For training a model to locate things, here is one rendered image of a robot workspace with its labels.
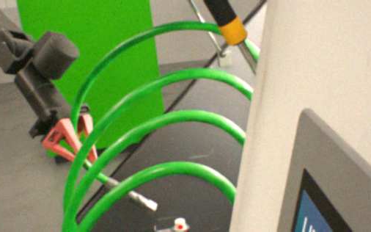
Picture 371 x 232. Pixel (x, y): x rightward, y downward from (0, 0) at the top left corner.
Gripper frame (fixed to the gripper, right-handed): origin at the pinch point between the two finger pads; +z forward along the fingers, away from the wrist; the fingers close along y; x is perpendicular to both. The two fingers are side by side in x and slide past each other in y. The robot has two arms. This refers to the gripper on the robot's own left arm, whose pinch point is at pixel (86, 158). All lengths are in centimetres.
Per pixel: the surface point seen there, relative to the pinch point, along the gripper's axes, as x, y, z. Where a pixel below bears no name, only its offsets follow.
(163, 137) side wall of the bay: 1.9, 26.4, -1.2
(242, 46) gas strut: -43, -25, 16
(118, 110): -19.7, -11.9, 4.6
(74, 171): -9.6, -14.5, 6.5
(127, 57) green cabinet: 130, 252, -142
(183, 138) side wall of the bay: -0.3, 29.0, 1.3
